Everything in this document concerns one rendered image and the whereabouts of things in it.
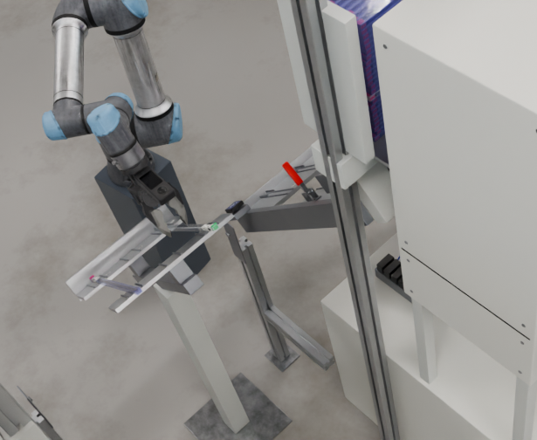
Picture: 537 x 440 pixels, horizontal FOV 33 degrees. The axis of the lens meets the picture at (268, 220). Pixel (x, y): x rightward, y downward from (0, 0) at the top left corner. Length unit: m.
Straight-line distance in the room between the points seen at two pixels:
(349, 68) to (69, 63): 1.11
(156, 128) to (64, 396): 1.01
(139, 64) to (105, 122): 0.48
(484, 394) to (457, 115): 1.01
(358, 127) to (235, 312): 1.69
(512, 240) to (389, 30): 0.38
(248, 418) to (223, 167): 1.10
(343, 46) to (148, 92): 1.30
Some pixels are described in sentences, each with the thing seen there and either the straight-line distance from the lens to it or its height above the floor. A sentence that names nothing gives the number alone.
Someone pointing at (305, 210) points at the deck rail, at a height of 1.03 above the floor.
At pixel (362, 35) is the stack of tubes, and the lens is 1.44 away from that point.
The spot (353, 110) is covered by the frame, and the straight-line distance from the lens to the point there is 1.49.
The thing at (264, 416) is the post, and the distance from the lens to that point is 2.89.
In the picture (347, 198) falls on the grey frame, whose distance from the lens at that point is 1.69.
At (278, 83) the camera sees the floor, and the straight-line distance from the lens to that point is 3.79.
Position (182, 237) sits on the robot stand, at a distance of 3.07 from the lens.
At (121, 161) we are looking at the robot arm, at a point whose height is 1.07.
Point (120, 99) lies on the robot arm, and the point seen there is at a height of 1.12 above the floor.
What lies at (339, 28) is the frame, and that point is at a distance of 1.37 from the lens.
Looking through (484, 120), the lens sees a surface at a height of 1.65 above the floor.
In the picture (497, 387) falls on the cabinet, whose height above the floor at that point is 0.62.
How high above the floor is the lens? 2.58
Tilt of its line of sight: 51 degrees down
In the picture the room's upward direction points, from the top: 17 degrees counter-clockwise
